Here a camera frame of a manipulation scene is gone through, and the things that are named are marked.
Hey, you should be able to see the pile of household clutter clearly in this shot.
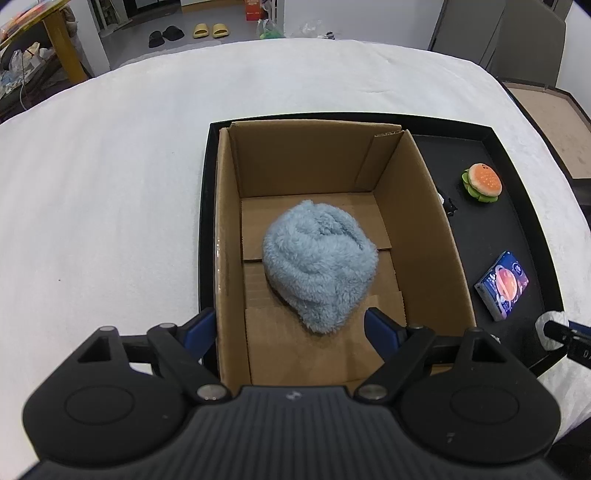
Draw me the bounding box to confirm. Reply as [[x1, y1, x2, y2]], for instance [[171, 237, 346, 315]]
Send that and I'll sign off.
[[0, 41, 57, 121]]

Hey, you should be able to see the burger plush toy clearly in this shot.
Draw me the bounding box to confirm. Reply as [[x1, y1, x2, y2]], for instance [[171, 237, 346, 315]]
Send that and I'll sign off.
[[461, 162, 503, 204]]

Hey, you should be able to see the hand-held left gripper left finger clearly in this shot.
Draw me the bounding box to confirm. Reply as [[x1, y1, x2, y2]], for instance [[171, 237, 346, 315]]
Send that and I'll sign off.
[[76, 308, 232, 405]]

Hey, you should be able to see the black rectangular tray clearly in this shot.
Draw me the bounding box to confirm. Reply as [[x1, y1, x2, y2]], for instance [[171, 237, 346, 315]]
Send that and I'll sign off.
[[197, 112, 565, 377]]

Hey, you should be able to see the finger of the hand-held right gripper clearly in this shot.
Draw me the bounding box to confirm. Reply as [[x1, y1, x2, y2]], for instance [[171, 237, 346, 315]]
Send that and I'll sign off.
[[543, 320, 591, 366]]

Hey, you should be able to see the brown cardboard box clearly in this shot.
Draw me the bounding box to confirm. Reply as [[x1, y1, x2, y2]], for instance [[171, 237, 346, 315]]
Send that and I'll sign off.
[[214, 119, 478, 389]]

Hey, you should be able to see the green plastic bag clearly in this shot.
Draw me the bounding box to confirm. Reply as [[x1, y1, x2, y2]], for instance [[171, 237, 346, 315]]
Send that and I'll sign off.
[[257, 17, 283, 41]]

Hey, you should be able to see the blue tissue packet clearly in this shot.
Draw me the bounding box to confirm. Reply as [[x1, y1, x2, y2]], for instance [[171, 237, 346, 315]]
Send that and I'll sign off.
[[474, 251, 531, 322]]

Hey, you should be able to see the light blue fluffy cloth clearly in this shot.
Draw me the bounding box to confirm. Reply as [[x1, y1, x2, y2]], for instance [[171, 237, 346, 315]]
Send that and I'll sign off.
[[262, 199, 380, 336]]

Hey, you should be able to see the grey upholstered panel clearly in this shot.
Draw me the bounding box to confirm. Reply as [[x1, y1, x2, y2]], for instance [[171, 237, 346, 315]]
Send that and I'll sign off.
[[428, 0, 567, 89]]

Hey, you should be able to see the wooden board with dark frame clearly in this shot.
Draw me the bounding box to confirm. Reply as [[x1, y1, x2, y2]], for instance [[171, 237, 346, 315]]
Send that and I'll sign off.
[[501, 80, 591, 207]]

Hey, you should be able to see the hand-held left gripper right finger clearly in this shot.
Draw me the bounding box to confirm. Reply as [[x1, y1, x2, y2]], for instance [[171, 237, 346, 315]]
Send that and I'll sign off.
[[355, 307, 514, 405]]

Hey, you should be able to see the yellow round table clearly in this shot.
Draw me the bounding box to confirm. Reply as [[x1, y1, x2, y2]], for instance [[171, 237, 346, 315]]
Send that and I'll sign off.
[[0, 0, 89, 85]]

